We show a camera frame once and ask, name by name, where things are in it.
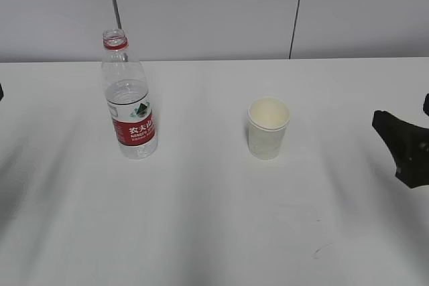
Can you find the white paper cup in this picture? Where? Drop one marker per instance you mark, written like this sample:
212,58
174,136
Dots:
268,118

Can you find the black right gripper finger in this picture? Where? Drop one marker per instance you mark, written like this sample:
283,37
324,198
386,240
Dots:
408,145
426,105

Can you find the clear Nongfu Spring water bottle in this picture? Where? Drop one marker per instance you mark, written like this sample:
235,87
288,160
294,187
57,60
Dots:
126,92

